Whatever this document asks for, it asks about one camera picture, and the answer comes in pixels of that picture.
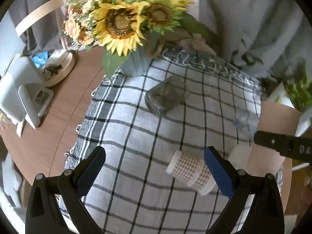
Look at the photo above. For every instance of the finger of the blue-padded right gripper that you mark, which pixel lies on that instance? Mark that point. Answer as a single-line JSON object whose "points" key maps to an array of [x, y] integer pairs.
{"points": [[297, 148]]}

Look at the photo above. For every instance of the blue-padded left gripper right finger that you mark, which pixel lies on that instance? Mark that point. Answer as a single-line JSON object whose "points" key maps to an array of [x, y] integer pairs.
{"points": [[266, 213]]}

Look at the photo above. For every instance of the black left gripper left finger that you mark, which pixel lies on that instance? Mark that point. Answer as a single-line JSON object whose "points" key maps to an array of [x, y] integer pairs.
{"points": [[43, 213]]}

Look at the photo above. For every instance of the pink paper cup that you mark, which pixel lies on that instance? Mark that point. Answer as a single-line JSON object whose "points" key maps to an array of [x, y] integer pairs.
{"points": [[274, 118]]}

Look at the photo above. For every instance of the clear plastic cup blue print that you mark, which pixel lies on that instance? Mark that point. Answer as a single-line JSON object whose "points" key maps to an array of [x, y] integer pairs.
{"points": [[246, 122]]}

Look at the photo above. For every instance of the brown checkered paper cup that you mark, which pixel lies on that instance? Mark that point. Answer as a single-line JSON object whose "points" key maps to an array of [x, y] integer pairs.
{"points": [[192, 171]]}

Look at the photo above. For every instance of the square clear glass cup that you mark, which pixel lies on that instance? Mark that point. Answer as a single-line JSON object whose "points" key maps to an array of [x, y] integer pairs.
{"points": [[166, 95]]}

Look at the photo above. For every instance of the green potted plant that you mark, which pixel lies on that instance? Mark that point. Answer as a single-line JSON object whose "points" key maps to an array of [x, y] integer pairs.
{"points": [[299, 92]]}

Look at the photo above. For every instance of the white projector device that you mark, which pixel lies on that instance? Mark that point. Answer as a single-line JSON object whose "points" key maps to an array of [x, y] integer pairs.
{"points": [[24, 97]]}

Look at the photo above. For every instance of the black white checkered tablecloth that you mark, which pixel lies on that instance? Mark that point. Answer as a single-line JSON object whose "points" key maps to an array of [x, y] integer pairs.
{"points": [[133, 193]]}

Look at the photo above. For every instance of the grey blanket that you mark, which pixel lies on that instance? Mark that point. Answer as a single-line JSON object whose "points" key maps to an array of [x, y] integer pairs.
{"points": [[265, 38]]}

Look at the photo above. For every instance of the round wooden tray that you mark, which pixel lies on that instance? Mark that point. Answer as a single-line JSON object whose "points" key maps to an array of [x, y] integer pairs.
{"points": [[57, 67]]}

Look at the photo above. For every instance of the yellow sunflower bouquet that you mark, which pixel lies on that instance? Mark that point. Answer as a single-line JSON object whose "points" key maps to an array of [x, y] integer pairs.
{"points": [[127, 28]]}

